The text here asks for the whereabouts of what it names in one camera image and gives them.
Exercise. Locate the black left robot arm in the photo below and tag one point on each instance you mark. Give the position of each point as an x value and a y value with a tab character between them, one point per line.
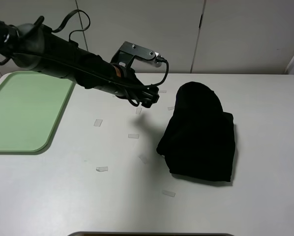
34	47

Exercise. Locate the black short sleeve t-shirt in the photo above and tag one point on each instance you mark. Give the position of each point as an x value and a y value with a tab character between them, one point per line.
199	140

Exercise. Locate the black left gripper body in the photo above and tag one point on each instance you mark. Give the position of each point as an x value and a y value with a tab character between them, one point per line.
145	97

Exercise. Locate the light green plastic tray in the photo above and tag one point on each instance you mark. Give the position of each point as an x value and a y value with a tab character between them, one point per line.
30	107

